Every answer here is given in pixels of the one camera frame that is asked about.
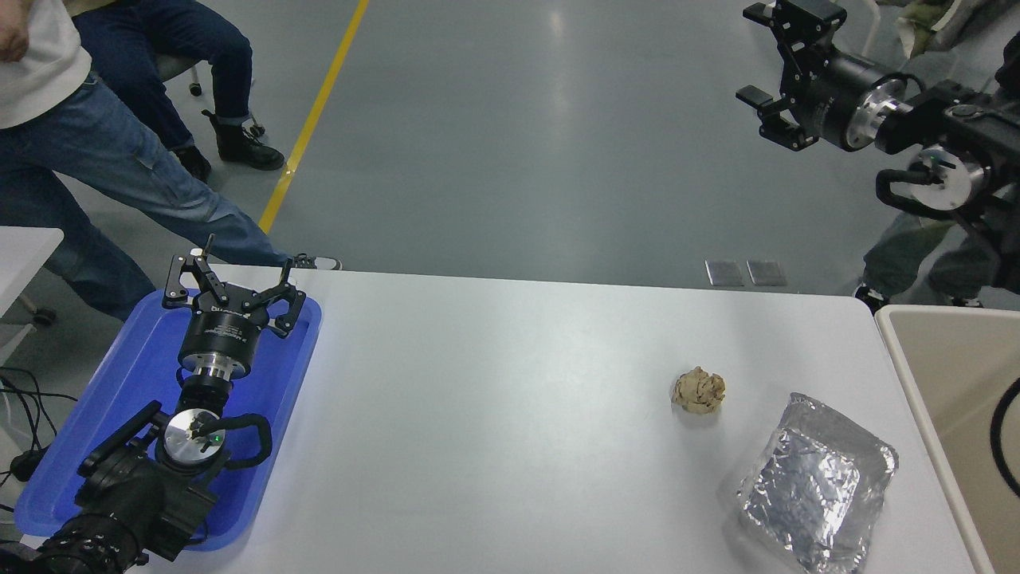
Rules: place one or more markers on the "standing person's right hand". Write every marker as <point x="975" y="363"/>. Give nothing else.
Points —
<point x="12" y="36"/>

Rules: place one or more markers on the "crumpled silver foil tray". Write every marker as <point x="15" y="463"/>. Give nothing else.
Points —
<point x="821" y="486"/>

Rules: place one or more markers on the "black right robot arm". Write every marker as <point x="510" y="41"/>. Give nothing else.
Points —
<point x="980" y="131"/>

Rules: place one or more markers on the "person beside bin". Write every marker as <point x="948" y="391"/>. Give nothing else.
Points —
<point x="900" y="259"/>

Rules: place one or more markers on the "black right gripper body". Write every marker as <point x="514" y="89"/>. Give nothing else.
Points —
<point x="829" y="96"/>

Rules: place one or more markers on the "crumpled tan paper ball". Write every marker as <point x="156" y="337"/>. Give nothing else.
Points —
<point x="699" y="392"/>

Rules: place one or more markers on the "grey wheeled chair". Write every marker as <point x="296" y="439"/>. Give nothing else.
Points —
<point x="177" y="65"/>

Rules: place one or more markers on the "large pale bin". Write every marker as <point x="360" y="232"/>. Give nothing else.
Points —
<point x="956" y="414"/>

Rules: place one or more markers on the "blue plastic tray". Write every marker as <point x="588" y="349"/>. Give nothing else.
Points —
<point x="119" y="383"/>

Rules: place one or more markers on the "metal floor plate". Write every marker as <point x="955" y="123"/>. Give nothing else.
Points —
<point x="724" y="273"/>
<point x="766" y="273"/>

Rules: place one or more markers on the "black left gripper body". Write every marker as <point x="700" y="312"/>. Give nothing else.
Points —
<point x="219" y="335"/>

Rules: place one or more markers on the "seated person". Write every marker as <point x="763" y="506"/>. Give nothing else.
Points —
<point x="183" y="40"/>

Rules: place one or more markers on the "standing person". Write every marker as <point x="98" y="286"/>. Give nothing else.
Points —
<point x="103" y="175"/>

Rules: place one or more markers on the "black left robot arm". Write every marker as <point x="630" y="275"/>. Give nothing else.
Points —
<point x="135" y="502"/>

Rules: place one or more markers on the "small white side table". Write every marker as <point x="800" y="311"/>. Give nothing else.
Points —
<point x="24" y="247"/>

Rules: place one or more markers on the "camouflage jacket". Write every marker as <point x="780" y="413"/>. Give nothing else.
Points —
<point x="932" y="20"/>

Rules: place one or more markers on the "white wheeled chair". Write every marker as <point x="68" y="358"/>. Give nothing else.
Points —
<point x="876" y="28"/>

